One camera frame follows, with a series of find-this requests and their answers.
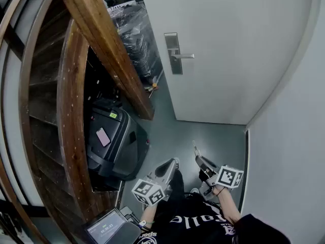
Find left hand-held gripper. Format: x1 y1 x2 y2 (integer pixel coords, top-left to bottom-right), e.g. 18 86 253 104
131 158 179 207

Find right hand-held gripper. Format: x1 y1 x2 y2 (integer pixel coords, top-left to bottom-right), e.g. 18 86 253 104
194 155 245 201

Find silver door lock with handle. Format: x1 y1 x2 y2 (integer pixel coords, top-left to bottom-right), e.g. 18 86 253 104
164 32 195 75

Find person's right forearm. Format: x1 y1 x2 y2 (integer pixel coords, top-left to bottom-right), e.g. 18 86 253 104
212 187 242 225

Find person's left forearm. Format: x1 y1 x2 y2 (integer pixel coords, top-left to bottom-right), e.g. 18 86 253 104
139 202 158 229

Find white door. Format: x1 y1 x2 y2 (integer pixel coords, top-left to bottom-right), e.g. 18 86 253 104
138 0 321 126

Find black trousers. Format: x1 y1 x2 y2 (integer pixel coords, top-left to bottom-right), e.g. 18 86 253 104
166 170 185 202

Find black hard case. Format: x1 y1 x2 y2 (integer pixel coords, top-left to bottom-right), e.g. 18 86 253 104
85 99 151 182

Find white wristband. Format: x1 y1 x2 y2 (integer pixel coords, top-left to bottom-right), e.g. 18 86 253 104
138 219 155 232

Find black printed shirt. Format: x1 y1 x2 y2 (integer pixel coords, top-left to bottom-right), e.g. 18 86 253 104
132 194 291 244

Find pink smartphone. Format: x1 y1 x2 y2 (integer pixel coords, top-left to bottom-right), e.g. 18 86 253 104
95 127 112 148

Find grey tablet with screen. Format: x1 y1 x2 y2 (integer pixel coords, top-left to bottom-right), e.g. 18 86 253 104
84 207 142 244

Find orange and white floor clutter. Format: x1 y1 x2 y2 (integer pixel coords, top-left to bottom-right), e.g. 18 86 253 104
143 69 165 99

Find wooden staircase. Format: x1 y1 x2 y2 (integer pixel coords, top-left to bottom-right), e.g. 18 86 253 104
0 0 155 244

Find plastic-wrapped black pallet load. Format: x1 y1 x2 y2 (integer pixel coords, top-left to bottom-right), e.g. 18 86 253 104
108 5 164 79

